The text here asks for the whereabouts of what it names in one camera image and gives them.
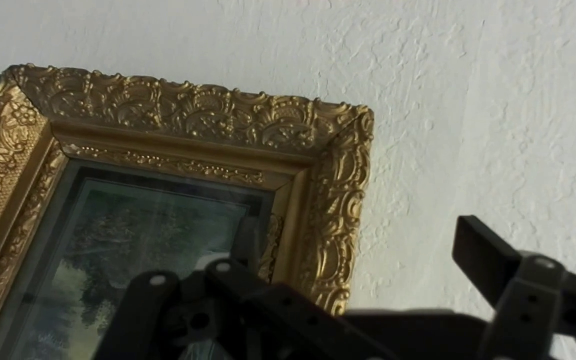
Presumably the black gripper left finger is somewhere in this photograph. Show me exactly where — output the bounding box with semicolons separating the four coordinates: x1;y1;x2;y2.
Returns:
95;216;396;360

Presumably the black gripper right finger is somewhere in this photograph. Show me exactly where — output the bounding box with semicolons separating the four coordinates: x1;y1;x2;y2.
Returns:
452;216;576;360

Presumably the ornate gold picture frame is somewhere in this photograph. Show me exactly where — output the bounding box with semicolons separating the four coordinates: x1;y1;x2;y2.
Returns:
0;62;377;360

